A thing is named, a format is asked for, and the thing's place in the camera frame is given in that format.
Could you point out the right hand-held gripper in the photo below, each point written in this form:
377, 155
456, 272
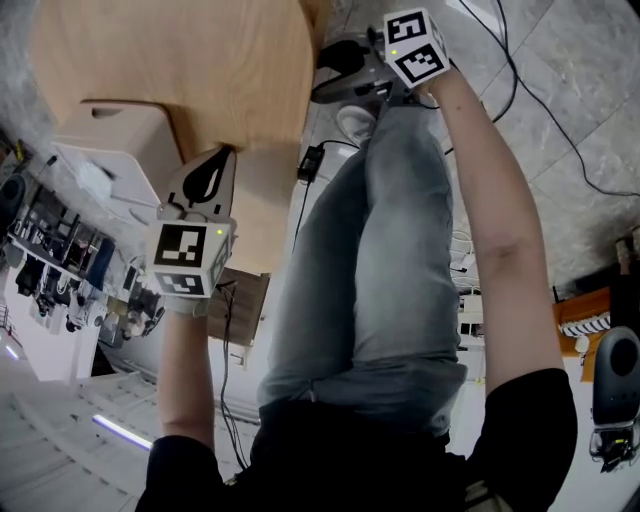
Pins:
417, 47

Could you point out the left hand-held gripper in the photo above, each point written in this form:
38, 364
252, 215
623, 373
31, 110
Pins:
180, 250

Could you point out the beige coffee table drawer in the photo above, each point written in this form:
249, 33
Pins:
125, 140

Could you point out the person's right forearm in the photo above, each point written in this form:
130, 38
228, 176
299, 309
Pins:
492, 215

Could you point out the person's left forearm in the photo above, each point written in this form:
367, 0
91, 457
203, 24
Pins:
186, 370

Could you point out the wooden coffee table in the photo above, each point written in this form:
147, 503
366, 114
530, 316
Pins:
175, 55

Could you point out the person's white shoe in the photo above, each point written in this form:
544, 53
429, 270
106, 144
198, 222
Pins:
356, 122

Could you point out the black power adapter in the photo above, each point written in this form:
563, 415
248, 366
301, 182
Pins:
311, 162

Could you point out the dark wooden board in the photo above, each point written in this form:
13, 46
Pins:
239, 305

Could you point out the cluttered storage shelf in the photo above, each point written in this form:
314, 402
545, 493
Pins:
65, 260

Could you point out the person's legs in jeans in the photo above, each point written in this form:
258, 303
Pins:
390, 240

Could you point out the white power strip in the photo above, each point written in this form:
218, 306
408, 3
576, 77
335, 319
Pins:
465, 255

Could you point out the person's black shirt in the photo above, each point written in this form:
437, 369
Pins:
360, 465

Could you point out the orange box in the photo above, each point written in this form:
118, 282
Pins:
582, 315

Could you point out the grey rounded device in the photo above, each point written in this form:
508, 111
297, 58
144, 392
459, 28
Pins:
617, 385

